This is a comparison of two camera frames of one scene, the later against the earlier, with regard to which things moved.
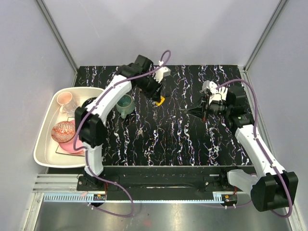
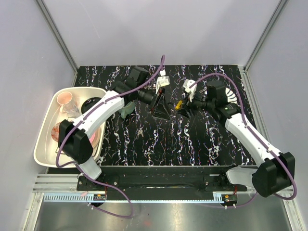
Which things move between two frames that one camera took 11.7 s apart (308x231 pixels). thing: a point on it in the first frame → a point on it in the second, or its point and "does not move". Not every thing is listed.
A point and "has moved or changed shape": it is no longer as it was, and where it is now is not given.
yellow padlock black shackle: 161,102 has moved or changed shape
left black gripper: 155,95 → 159,109
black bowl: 87,101 does not move
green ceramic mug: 125,106 does not move
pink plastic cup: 64,97 does not move
